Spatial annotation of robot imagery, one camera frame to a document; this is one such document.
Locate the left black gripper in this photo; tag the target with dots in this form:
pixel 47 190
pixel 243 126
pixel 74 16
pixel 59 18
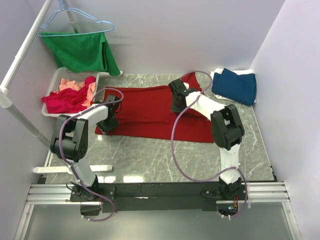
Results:
pixel 104 128

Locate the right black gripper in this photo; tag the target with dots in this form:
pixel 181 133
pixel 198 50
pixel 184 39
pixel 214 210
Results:
pixel 174 108

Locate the dark red t shirt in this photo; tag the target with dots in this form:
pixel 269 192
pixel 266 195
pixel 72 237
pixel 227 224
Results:
pixel 146 112

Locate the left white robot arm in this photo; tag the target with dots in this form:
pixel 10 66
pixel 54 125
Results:
pixel 70 140

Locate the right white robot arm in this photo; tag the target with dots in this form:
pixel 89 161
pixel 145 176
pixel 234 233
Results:
pixel 227 131

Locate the magenta t shirt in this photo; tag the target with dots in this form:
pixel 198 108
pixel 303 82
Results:
pixel 65 102

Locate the white laundry basket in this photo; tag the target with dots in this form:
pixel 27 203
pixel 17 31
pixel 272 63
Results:
pixel 63 72

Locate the peach pink garment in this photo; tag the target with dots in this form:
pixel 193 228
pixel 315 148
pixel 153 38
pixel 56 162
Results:
pixel 87 89

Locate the folded blue t shirt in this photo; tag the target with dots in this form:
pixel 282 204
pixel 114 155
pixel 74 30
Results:
pixel 236 86

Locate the green t shirt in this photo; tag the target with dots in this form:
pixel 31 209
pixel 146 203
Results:
pixel 82 52

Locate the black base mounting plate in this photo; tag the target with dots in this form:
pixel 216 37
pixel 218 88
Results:
pixel 150 196

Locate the light blue wire hanger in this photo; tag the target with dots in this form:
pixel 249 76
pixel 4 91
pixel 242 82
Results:
pixel 64 7

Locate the aluminium rail frame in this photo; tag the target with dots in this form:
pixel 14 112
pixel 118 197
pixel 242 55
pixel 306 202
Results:
pixel 58 194

